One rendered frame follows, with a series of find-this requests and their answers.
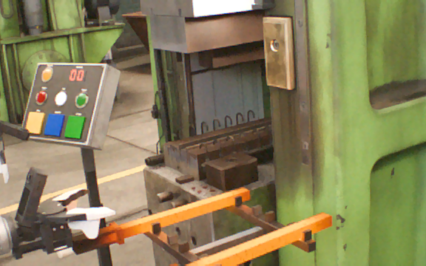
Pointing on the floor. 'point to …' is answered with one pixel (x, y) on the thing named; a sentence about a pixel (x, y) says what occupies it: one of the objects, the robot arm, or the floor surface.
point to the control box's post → (94, 196)
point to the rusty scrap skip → (137, 21)
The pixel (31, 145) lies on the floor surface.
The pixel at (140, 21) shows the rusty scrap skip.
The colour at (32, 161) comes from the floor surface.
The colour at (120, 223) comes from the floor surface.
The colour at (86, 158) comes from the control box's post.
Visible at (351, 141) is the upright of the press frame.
